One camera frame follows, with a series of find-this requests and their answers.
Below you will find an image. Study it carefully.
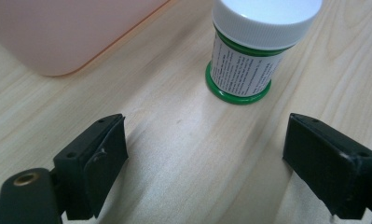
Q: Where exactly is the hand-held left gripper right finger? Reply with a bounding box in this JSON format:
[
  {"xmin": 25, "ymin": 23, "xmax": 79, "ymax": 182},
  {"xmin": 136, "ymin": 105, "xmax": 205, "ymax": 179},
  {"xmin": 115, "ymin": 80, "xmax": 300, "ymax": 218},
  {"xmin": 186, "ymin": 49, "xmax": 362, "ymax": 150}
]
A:
[{"xmin": 282, "ymin": 112, "xmax": 372, "ymax": 220}]

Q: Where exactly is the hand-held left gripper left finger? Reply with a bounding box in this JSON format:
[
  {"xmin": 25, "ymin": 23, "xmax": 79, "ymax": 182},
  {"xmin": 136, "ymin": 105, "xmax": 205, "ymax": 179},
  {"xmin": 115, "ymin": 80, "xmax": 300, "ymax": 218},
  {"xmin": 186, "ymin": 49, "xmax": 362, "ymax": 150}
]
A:
[{"xmin": 52, "ymin": 113, "xmax": 130, "ymax": 221}]

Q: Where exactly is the green bottle with white cap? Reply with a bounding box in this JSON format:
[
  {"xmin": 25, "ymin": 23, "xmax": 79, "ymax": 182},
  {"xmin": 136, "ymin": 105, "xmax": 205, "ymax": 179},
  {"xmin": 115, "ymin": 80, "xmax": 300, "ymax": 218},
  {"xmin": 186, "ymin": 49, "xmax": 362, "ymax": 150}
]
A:
[{"xmin": 205, "ymin": 0, "xmax": 324, "ymax": 106}]

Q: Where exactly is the pink plastic container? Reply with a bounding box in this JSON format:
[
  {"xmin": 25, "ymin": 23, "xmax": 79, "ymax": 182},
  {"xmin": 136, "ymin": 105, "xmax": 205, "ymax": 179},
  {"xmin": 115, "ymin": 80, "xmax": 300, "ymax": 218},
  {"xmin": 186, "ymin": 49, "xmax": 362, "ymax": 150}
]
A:
[{"xmin": 0, "ymin": 0, "xmax": 172, "ymax": 77}]

